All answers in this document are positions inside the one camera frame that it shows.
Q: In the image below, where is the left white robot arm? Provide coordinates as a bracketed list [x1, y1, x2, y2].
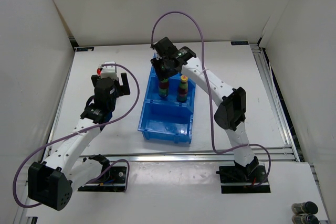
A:
[28, 73, 130, 211]

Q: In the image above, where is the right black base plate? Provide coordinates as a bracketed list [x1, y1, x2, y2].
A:
[216, 165, 271, 194]

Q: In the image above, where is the upper dark corner bottle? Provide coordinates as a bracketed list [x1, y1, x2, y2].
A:
[291, 201, 319, 215]

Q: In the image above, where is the lower dark corner bottle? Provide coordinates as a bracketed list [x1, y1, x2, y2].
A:
[291, 214, 319, 224]

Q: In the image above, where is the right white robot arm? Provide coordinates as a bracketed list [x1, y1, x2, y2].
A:
[151, 37, 259, 182]

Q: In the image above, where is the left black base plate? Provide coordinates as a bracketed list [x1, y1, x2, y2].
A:
[78, 166, 128, 193]

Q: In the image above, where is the blue three-compartment plastic bin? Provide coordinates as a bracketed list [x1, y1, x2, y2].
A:
[138, 68, 196, 144]

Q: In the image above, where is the dark corner bottle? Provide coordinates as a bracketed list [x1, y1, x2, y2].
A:
[291, 201, 319, 215]
[291, 214, 319, 224]

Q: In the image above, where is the yellow-cap sauce bottle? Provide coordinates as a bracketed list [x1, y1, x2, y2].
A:
[158, 79, 170, 99]
[176, 75, 188, 103]

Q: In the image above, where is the aluminium frame rail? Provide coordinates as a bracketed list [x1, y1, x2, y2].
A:
[50, 42, 299, 161]

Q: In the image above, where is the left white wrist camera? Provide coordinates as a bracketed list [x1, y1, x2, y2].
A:
[99, 61, 118, 80]

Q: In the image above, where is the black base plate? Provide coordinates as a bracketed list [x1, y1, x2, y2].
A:
[216, 165, 271, 194]
[78, 166, 128, 193]

